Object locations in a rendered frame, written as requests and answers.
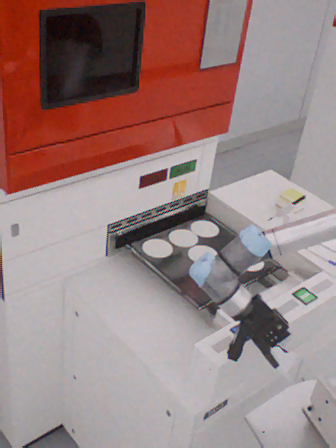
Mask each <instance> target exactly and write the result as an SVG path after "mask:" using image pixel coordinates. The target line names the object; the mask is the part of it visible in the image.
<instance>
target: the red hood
mask: <svg viewBox="0 0 336 448"><path fill-rule="evenodd" d="M252 6H253V0H0V188H1V189H2V190H3V191H4V192H5V193H6V194H8V195H10V194H14V193H17V192H21V191H24V190H28V189H31V188H35V187H38V186H42V185H45V184H49V183H52V182H56V181H59V180H62V179H65V178H69V177H72V176H76V175H79V174H83V173H86V172H90V171H93V170H97V169H100V168H104V167H107V166H111V165H114V164H118V163H121V162H125V161H128V160H132V159H135V158H142V157H146V156H149V155H153V154H156V153H159V152H162V151H166V150H169V149H173V148H176V147H180V146H183V145H187V144H190V143H194V142H198V141H201V140H205V139H208V138H212V137H215V136H219V135H222V134H226V133H228V132H229V128H230V123H231V118H232V112H233V107H234V101H235V96H236V91H237V85H238V80H239V75H240V69H241V64H242V58H243V53H244V48H245V42H246V37H247V32H248V26H249V21H250V16H251V11H252Z"/></svg>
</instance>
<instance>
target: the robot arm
mask: <svg viewBox="0 0 336 448"><path fill-rule="evenodd" d="M335 239H336V207H335V208H332V209H329V210H326V211H323V212H320V213H317V214H314V215H311V216H308V217H305V218H302V219H299V220H296V221H293V222H290V223H287V224H284V225H281V226H278V227H275V228H272V229H269V230H266V231H263V232H260V231H259V230H258V229H257V228H256V227H255V226H254V225H250V226H249V227H247V228H246V229H245V230H243V231H241V232H240V234H239V235H238V236H237V237H236V238H235V239H234V240H233V241H232V242H231V243H230V244H229V245H227V246H226V247H225V248H223V249H222V250H221V251H220V252H219V253H217V254H216V255H215V254H213V253H211V252H210V251H208V252H205V253H204V254H203V255H201V256H200V257H199V258H198V259H197V260H196V261H195V262H194V263H193V264H192V265H191V267H190V269H189V274H190V276H191V277H192V278H193V279H194V280H195V282H196V283H197V284H198V285H199V287H201V288H202V289H203V290H204V291H205V292H206V293H207V294H208V295H209V296H210V297H211V298H212V299H213V300H214V301H215V303H216V304H217V305H218V306H219V307H220V308H221V309H222V310H223V311H224V312H225V313H226V314H227V315H228V316H229V317H231V318H232V319H233V320H234V321H235V322H239V321H240V323H239V325H238V328H237V330H236V333H235V335H234V338H233V340H232V342H231V343H230V345H229V347H228V349H227V353H228V359H231V360H234V361H238V359H239V358H240V356H241V354H242V352H243V348H244V345H245V343H246V341H247V338H248V336H249V337H250V338H252V341H253V342H254V344H255V345H256V346H257V347H258V349H259V350H260V351H261V353H262V354H263V355H264V356H265V357H266V358H267V360H268V361H269V362H270V363H271V364H272V367H273V368H274V369H275V370H276V371H277V372H278V373H279V374H280V375H281V376H282V377H283V378H284V379H285V380H286V381H287V382H289V383H291V384H293V385H295V384H296V382H295V381H294V379H293V378H292V377H291V375H290V374H289V373H288V372H289V370H290V369H291V367H292V366H293V365H294V363H295V362H296V361H297V355H296V354H295V353H293V352H291V353H290V352H289V351H288V350H287V349H286V348H285V345H286V344H287V343H288V342H289V340H290V339H291V338H292V336H293V333H291V332H288V331H287V329H289V326H288V322H287V320H286V319H285V318H284V317H283V316H282V315H281V314H280V313H279V312H278V311H277V310H276V309H275V308H273V309H271V308H270V307H269V306H268V305H267V304H266V303H265V302H264V301H263V300H262V296H261V295H260V294H259V293H258V294H256V295H255V296H254V297H252V295H251V294H250V292H249V291H248V290H247V289H246V288H245V287H244V286H243V285H242V284H241V283H240V282H239V281H238V280H237V278H238V277H240V276H241V275H242V274H243V273H244V272H246V271H247V270H248V269H249V268H250V267H251V266H254V265H256V264H258V263H260V262H263V261H266V260H269V259H272V258H275V257H278V256H281V255H284V254H287V253H291V252H294V251H300V250H303V249H306V248H310V247H313V246H316V245H319V244H322V243H325V242H329V241H332V240H335ZM277 313H278V314H279V315H278V314H277ZM270 348H271V349H272V350H270Z"/></svg>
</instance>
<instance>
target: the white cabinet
mask: <svg viewBox="0 0 336 448"><path fill-rule="evenodd" d="M291 352H293V353H295V354H296V355H297V361H296V362H295V363H294V365H293V366H292V367H291V369H290V370H289V372H288V373H289V374H290V375H291V377H292V378H293V379H294V381H295V382H296V384H297V383H300V382H303V381H306V380H315V379H317V376H316V373H318V372H321V373H322V374H323V375H324V374H325V375H326V376H327V378H328V379H331V378H336V319H335V322H334V323H332V324H331V325H329V326H328V327H326V328H325V329H323V330H322V331H320V332H319V333H317V334H316V335H314V336H313V337H311V338H310V339H308V340H307V341H305V342H304V343H302V344H301V345H299V346H298V347H296V348H295V349H293V350H292V351H290V353H291ZM290 385H293V384H291V383H289V382H287V381H286V380H285V379H284V378H283V377H282V376H281V375H280V374H279V373H278V372H277V371H276V370H275V369H274V368H273V367H272V364H270V365H269V366H267V367H266V368H264V369H263V370H261V371H260V372H258V373H257V374H255V375H254V376H252V377H251V378H249V379H248V380H246V381H245V382H243V383H242V384H240V385H239V386H237V387H236V388H234V389H233V390H231V391H230V392H228V393H227V394H225V395H224V396H222V397H221V398H219V399H218V400H216V401H215V402H213V403H212V404H210V405H209V406H207V407H206V408H204V409H203V410H201V411H200V412H198V413H197V414H195V415H194V416H193V415H192V414H191V413H190V412H189V411H188V410H187V409H186V408H185V407H184V406H183V405H182V404H181V403H180V402H179V401H178V400H177V399H176V398H175V397H174V396H173V395H172V394H171V393H170V391H169V390H168V389H167V388H166V387H165V386H164V385H163V384H162V383H161V382H160V381H159V379H158V378H157V377H156V376H155V375H154V374H153V373H152V372H151V371H150V370H149V369H148V367H147V366H146V365H145V364H144V363H143V362H142V361H141V360H140V359H139V358H138V357H137V356H136V355H135V354H134V353H133V352H132V351H131V350H130V349H129V348H128V347H127V346H126V345H125V343H123V342H122V341H121V340H120V339H119V338H118V337H117V336H116V335H115V334H114V333H113V332H112V331H111V330H110V329H109V328H108V327H107V326H106V325H105V324H104V323H103V322H102V320H101V319H100V318H99V317H98V316H97V315H96V314H95V313H94V312H93V311H92V310H91V309H90V308H89V307H88V306H87V305H86V304H85V303H84V302H83V301H82V300H81V299H80V298H79V296H78V295H77V294H76V293H75V292H74V291H73V290H72V289H71V288H70V287H69V286H68V285H67V284H66V283H65V282H64V316H63V389H62V425H63V426H64V428H65V429H66V430H67V432H68V433H69V434H70V436H71V437H72V438H73V440H74V441H75V442H76V444H77V445H78V446H79V448H262V447H261V445H260V444H259V442H258V441H257V439H256V437H255V436H254V434H253V432H252V431H251V429H250V428H249V426H248V424H247V423H246V421H245V419H244V417H245V416H246V415H248V414H249V413H251V412H252V411H254V410H255V409H257V408H258V407H260V406H261V405H263V404H264V403H266V402H267V401H269V400H270V399H272V398H273V397H275V396H276V395H278V394H279V393H280V392H281V391H283V390H284V389H286V388H287V387H289V386H290Z"/></svg>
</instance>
